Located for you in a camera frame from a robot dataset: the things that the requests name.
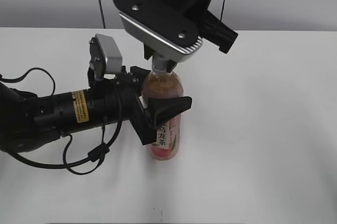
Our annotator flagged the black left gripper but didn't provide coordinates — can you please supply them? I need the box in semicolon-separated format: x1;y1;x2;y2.
88;66;192;145

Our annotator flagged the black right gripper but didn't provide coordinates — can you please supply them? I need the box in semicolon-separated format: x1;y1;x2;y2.
120;0;239;73

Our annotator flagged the white bottle cap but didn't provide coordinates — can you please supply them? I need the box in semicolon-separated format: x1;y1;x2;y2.
152;54;169;74

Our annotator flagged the peach oolong tea bottle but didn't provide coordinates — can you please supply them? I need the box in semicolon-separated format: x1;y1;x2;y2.
142;72;184;160

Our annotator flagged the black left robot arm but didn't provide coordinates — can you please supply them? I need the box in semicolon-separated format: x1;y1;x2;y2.
1;66;192;153

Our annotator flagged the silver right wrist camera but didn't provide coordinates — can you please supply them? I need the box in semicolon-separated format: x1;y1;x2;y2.
113;0;203;63

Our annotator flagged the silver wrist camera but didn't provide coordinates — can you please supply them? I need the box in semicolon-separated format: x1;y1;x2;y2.
113;0;203;63
87;34;123;82

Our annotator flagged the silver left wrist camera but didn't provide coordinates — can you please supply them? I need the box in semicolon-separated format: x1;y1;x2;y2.
87;34;123;82

